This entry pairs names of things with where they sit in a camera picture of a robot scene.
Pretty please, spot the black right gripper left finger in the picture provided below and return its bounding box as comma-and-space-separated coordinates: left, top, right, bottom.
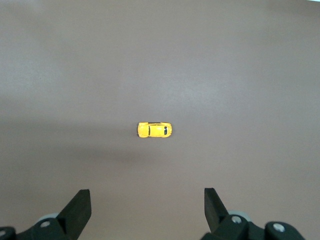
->
0, 189, 92, 240

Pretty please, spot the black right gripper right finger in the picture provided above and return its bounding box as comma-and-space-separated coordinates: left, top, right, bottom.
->
201, 187, 307, 240

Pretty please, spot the yellow beetle toy car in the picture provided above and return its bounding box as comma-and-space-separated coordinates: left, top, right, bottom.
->
136, 121, 173, 138

